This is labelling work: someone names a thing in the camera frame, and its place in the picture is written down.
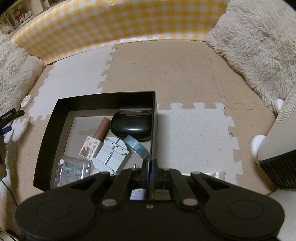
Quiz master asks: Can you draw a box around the fluffy white pillow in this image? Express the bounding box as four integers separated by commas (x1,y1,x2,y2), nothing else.
206,0,296,114
0,34,45,116

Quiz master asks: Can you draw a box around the bed with yellow checked sheet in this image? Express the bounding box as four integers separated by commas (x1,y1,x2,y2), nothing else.
10,0,229,65

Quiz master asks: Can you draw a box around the white foam puzzle mat tile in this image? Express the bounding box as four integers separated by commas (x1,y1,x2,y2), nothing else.
157,102,237,188
28,45,116,121

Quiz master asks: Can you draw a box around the white heater with black grille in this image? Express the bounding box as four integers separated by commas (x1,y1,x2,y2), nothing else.
249,91,296,190

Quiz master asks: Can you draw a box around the black cardboard box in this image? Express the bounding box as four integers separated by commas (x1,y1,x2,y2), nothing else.
33,91,159,193

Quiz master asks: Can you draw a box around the brown nail polish bottle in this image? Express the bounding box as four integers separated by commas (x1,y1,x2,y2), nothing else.
79,117,111,161

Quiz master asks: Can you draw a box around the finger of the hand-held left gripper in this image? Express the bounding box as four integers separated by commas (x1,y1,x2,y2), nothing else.
0,109,25,125
0,126,12,138

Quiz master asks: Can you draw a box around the blue tape roll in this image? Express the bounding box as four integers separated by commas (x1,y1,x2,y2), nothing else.
122,135,149,159

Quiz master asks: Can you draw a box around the grey watch link tool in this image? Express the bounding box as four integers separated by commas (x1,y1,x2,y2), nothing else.
92,137,130,174

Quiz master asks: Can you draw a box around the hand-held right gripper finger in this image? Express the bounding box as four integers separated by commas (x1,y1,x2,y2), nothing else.
58,159,150,208
151,159,234,208

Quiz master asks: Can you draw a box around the round yellow tape measure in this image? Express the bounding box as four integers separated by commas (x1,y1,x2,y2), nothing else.
20,95,33,109

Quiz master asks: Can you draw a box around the black oval case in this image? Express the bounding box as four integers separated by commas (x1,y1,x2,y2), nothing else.
110,111,153,142

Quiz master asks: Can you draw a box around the wooden shelf unit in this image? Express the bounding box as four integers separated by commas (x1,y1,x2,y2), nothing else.
0,0,52,36

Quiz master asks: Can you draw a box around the black cable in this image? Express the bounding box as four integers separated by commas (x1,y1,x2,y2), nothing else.
0,179,19,209

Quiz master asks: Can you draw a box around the clear plastic box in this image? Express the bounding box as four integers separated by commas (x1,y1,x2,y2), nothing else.
54,156,93,187

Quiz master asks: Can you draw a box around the beige foam puzzle mat tile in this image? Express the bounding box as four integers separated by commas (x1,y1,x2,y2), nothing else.
205,40,281,163
5,116,58,193
99,40,230,110

